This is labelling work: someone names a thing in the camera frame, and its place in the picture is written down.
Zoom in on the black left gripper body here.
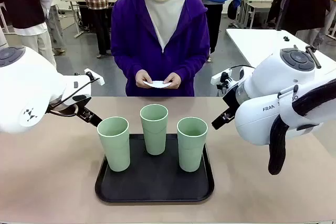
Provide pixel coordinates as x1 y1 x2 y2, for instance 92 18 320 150
48 103 82 118

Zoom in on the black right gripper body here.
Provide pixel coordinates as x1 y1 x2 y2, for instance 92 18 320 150
222 83 241 112

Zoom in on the pale green plastic cup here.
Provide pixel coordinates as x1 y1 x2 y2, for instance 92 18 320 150
139 104 169 156
176 117 209 173
97 116 131 172

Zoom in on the white scalloped paper coaster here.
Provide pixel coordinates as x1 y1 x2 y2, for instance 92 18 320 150
143 80 172 89

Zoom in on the person's left purple-sleeved forearm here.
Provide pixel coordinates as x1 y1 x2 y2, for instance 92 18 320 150
174 48 211 80

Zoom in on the person's right purple-sleeved forearm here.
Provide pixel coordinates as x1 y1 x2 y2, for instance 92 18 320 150
111 48 144 78

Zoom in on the person's left hand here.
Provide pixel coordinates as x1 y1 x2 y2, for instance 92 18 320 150
162 72 182 90

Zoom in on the person's right hand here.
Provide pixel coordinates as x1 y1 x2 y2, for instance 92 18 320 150
135 69 154 88

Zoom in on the white side table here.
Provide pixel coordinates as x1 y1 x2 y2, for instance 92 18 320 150
225 28 336 76

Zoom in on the person in grey trousers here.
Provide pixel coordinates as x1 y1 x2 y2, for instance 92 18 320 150
39 0 66 56

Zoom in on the person in purple hoodie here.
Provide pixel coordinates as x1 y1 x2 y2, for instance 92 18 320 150
110 0 211 98

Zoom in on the black plastic serving tray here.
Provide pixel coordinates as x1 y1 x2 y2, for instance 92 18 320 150
94 133 215 204

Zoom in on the white background desk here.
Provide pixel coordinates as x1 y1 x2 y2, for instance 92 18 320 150
236 0 274 29

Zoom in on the black hanging coat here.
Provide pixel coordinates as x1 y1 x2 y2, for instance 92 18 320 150
266 0 331 36

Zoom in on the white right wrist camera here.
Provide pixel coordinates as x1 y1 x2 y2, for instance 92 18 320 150
211 68 232 84

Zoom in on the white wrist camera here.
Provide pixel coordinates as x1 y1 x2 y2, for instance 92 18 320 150
83 68 105 86
211 68 232 84

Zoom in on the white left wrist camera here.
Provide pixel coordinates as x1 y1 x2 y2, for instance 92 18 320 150
83 68 105 86

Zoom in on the black cable sleeve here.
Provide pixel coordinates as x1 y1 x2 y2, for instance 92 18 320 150
268 78 336 175

